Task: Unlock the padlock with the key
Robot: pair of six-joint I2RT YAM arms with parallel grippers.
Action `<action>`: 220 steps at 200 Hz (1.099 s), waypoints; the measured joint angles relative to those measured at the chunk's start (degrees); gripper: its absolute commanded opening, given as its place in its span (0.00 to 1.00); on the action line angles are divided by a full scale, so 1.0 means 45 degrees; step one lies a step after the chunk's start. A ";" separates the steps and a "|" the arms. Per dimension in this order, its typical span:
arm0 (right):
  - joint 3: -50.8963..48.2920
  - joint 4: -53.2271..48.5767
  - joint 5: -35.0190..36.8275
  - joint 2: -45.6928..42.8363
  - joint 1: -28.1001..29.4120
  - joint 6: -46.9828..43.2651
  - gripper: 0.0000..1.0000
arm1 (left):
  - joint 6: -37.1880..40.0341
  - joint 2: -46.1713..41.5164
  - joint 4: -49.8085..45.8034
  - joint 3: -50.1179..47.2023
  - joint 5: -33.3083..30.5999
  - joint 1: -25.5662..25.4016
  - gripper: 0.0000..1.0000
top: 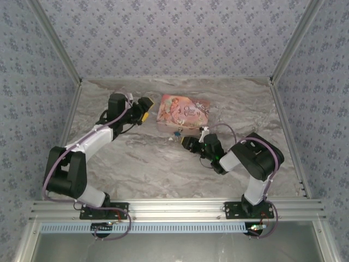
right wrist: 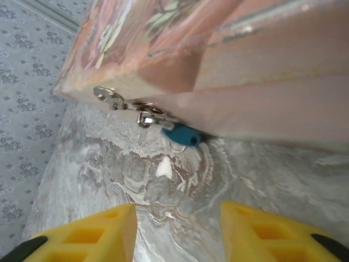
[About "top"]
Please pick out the aluminium front rail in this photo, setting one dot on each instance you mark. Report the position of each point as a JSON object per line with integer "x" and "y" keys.
{"x": 174, "y": 208}

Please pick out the aluminium side rail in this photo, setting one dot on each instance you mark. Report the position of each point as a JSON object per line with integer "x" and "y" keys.
{"x": 286, "y": 120}
{"x": 68, "y": 125}

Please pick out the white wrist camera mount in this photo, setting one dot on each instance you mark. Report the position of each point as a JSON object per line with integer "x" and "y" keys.
{"x": 130, "y": 98}
{"x": 203, "y": 133}

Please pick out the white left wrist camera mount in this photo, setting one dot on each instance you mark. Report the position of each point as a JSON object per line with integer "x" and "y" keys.
{"x": 130, "y": 98}

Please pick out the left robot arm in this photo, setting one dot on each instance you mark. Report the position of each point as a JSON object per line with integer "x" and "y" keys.
{"x": 68, "y": 174}

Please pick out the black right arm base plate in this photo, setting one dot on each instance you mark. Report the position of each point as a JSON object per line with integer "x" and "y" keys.
{"x": 231, "y": 214}

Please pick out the pink illustrated tin box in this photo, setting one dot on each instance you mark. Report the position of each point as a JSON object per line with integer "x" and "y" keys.
{"x": 182, "y": 112}

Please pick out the grey metal shelf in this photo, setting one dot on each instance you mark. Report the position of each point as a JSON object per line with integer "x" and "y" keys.
{"x": 174, "y": 248}

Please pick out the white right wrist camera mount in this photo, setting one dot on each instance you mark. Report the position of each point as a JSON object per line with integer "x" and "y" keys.
{"x": 203, "y": 133}

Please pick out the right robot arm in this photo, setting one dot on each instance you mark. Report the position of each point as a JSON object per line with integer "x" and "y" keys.
{"x": 259, "y": 158}

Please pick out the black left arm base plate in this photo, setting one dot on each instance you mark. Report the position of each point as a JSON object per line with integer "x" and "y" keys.
{"x": 87, "y": 214}

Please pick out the small blue padlock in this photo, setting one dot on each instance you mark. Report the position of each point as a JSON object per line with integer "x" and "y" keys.
{"x": 177, "y": 134}

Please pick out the aluminium corner post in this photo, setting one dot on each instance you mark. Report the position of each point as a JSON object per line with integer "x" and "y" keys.
{"x": 57, "y": 43}
{"x": 294, "y": 43}

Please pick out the black controller board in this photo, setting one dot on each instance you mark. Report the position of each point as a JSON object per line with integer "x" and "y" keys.
{"x": 255, "y": 227}

